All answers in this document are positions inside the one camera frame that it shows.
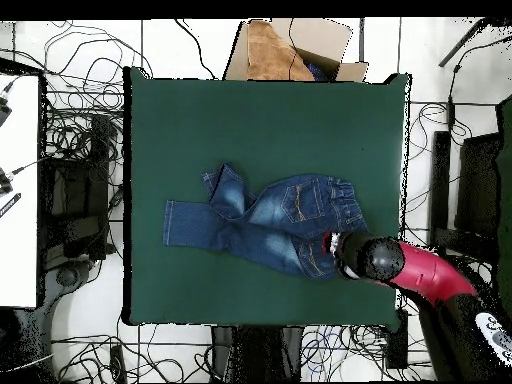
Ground thin black cable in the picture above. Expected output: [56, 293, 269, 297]
[287, 17, 302, 79]

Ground blue denim jeans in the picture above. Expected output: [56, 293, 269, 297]
[162, 161, 370, 280]

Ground dark green table cloth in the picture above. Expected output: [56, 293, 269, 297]
[122, 65, 413, 327]

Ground dark blue fabric item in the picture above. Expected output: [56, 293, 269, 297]
[305, 59, 331, 82]

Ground black label strip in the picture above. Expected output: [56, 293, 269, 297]
[0, 192, 22, 219]

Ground green covered side table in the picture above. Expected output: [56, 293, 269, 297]
[493, 93, 512, 317]

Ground black slanted rod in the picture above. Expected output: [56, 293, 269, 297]
[437, 17, 489, 68]

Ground black office chair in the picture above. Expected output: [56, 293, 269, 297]
[427, 130, 503, 281]
[41, 113, 117, 293]

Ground white table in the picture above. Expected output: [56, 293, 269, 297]
[0, 73, 41, 309]

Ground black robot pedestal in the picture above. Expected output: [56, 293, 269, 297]
[210, 324, 305, 383]

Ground cardboard box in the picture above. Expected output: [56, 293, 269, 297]
[222, 17, 370, 83]

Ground brown cloth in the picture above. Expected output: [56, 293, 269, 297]
[246, 19, 316, 82]

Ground single black cable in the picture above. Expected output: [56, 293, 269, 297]
[173, 18, 219, 80]

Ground black device with cable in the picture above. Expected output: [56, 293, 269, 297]
[0, 157, 45, 197]

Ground black and blue cable tangle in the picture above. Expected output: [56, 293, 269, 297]
[299, 323, 391, 381]

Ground black power strip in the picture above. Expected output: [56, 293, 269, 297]
[108, 344, 128, 384]

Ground black connector with cable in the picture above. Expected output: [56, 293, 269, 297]
[0, 77, 19, 127]

